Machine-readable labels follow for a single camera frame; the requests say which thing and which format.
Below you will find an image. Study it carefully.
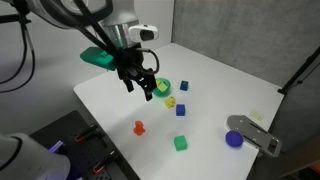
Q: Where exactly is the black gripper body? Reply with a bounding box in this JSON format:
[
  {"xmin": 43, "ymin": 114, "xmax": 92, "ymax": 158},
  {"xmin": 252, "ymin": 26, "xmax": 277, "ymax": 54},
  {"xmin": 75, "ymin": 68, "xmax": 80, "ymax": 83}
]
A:
[{"xmin": 113, "ymin": 47, "xmax": 158, "ymax": 85}]

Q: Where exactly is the green bowl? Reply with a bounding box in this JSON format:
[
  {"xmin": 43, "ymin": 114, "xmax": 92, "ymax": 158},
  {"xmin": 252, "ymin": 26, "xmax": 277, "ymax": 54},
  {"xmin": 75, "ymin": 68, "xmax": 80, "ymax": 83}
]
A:
[{"xmin": 152, "ymin": 77, "xmax": 173, "ymax": 98}]

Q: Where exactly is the small dark blue cube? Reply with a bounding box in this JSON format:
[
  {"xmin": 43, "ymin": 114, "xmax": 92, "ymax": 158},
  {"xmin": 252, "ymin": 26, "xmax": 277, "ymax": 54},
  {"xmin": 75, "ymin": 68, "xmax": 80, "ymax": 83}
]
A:
[{"xmin": 179, "ymin": 80, "xmax": 190, "ymax": 92}]

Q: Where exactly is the green cube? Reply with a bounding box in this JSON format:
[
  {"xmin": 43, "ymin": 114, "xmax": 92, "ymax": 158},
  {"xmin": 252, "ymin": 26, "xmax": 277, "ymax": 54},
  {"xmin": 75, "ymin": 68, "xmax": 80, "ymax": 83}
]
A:
[{"xmin": 173, "ymin": 134, "xmax": 188, "ymax": 152}]

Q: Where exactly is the black orange clamp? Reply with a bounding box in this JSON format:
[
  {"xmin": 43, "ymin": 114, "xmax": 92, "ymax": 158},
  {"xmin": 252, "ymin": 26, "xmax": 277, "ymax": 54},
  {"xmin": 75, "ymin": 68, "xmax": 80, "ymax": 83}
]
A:
[
  {"xmin": 73, "ymin": 123, "xmax": 100, "ymax": 144},
  {"xmin": 92, "ymin": 150, "xmax": 120, "ymax": 175}
]

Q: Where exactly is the black breadboard base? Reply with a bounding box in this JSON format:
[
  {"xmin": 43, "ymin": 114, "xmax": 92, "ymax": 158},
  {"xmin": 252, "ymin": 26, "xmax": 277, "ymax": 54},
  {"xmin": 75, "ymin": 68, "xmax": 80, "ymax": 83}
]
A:
[{"xmin": 29, "ymin": 110, "xmax": 141, "ymax": 180}]

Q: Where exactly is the purple ball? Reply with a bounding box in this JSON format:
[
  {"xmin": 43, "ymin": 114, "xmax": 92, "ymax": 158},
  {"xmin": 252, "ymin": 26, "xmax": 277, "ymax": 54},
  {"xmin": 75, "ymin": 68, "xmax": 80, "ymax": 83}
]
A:
[{"xmin": 225, "ymin": 130, "xmax": 244, "ymax": 148}]

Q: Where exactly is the pale yellow tape patch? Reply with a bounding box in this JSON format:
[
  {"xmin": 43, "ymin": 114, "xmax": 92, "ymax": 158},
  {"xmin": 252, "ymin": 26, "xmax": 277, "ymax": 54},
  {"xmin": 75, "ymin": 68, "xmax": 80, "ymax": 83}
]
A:
[{"xmin": 249, "ymin": 110, "xmax": 265, "ymax": 122}]

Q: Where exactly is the grey metal plate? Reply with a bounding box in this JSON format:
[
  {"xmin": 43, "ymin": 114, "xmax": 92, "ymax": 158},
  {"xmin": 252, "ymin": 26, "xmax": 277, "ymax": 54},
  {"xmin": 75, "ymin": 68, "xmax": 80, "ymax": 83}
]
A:
[{"xmin": 226, "ymin": 114, "xmax": 283, "ymax": 158}]

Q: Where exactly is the black stand pole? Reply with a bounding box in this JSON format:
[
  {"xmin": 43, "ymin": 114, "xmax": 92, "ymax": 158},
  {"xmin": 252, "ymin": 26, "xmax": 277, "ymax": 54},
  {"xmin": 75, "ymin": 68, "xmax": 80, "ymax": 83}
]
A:
[{"xmin": 277, "ymin": 45, "xmax": 320, "ymax": 95}]

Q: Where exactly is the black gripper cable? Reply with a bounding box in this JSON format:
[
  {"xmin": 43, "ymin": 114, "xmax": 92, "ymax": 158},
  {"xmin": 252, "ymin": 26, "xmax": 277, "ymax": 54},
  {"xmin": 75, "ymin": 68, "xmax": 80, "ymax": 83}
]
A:
[{"xmin": 71, "ymin": 0, "xmax": 161, "ymax": 76}]

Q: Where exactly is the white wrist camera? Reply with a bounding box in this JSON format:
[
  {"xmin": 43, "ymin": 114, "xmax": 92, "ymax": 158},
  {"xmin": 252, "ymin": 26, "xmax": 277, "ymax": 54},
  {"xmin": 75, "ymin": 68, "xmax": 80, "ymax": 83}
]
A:
[{"xmin": 128, "ymin": 24, "xmax": 159, "ymax": 43}]

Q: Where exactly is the black hanging cable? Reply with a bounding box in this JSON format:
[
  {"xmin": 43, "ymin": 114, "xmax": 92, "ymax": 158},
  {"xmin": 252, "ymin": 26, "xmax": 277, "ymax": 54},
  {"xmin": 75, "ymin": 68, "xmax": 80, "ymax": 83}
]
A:
[{"xmin": 0, "ymin": 13, "xmax": 36, "ymax": 93}]

